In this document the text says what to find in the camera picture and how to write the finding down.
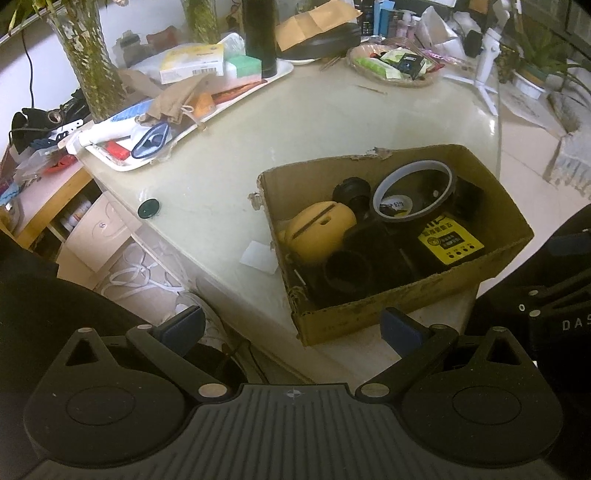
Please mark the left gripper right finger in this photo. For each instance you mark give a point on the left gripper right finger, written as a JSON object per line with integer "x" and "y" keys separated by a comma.
{"x": 421, "y": 348}

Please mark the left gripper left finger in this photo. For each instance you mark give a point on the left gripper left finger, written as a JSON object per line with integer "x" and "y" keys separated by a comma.
{"x": 164, "y": 348}

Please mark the black cylinder speaker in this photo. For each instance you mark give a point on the black cylinder speaker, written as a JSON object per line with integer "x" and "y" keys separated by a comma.
{"x": 371, "y": 239}

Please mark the yellow black box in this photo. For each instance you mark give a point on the yellow black box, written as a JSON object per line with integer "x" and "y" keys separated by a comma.
{"x": 444, "y": 244}

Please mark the yellow bear-shaped case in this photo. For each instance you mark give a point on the yellow bear-shaped case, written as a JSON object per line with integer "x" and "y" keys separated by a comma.
{"x": 317, "y": 232}

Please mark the black adapter part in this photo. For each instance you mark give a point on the black adapter part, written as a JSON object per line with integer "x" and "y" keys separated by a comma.
{"x": 354, "y": 192}

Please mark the brown cardboard box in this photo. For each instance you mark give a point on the brown cardboard box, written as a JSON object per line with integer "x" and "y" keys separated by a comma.
{"x": 410, "y": 188}

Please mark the white paper card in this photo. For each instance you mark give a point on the white paper card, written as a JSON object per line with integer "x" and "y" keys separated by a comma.
{"x": 261, "y": 257}

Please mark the white drawer unit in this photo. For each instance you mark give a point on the white drawer unit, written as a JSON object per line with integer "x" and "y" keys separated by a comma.
{"x": 101, "y": 232}

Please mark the dark green round lid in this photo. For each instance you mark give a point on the dark green round lid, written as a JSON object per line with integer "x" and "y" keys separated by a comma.
{"x": 148, "y": 208}

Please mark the red lighter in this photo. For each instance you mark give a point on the red lighter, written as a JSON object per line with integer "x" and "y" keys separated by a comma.
{"x": 117, "y": 152}

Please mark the white plastic tray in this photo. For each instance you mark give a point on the white plastic tray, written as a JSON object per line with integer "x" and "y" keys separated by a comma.
{"x": 189, "y": 124}

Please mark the potted plant white pot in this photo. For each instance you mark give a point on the potted plant white pot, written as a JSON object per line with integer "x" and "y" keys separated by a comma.
{"x": 544, "y": 53}

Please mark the white phone gimbal tripod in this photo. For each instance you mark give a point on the white phone gimbal tripod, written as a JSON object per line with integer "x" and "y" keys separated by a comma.
{"x": 490, "y": 51}

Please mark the yellow white medicine box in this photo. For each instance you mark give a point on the yellow white medicine box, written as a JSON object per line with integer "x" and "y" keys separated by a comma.
{"x": 185, "y": 61}

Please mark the wicker snack basket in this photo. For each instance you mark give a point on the wicker snack basket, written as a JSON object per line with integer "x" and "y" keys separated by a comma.
{"x": 400, "y": 64}

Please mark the green tissue pack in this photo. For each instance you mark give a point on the green tissue pack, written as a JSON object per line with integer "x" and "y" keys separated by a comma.
{"x": 242, "y": 66}

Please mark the black oval case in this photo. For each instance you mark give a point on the black oval case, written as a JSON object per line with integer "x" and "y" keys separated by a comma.
{"x": 328, "y": 44}

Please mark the glass vase with stems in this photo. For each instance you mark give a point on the glass vase with stems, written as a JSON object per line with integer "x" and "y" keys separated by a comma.
{"x": 78, "y": 27}

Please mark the black thermos bottle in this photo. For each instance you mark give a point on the black thermos bottle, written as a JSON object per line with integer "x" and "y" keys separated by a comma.
{"x": 259, "y": 21}

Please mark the brown paper envelope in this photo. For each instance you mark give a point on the brown paper envelope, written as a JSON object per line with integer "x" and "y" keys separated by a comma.
{"x": 314, "y": 22}

